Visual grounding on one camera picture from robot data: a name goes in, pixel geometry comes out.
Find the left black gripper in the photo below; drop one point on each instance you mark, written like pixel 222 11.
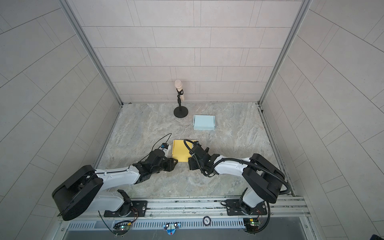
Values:
pixel 170 164

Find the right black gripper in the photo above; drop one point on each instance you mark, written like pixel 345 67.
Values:
pixel 191 164

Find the yellow paper box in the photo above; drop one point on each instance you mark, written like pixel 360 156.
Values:
pixel 180 152

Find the light blue paper box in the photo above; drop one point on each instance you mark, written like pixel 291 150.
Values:
pixel 204 122

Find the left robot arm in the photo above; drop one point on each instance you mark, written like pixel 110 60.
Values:
pixel 87 189

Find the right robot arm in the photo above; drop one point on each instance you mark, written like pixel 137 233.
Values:
pixel 266 181

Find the round black badge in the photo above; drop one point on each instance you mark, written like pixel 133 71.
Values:
pixel 207 221

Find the blue sticker marker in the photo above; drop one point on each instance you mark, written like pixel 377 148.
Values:
pixel 171 228

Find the beige microphone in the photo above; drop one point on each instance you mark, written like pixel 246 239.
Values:
pixel 179 88

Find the left circuit board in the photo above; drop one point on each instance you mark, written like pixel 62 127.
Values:
pixel 123 226

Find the circuit board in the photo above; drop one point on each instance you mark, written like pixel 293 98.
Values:
pixel 251 225
pixel 123 226

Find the right circuit board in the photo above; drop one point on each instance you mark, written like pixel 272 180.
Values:
pixel 251 225

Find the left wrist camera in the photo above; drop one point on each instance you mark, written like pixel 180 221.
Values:
pixel 165 147

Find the aluminium mounting rail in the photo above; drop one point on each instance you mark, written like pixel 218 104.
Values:
pixel 214 207

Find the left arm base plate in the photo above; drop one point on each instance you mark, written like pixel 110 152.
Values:
pixel 132 210

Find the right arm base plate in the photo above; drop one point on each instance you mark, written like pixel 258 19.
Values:
pixel 235 207

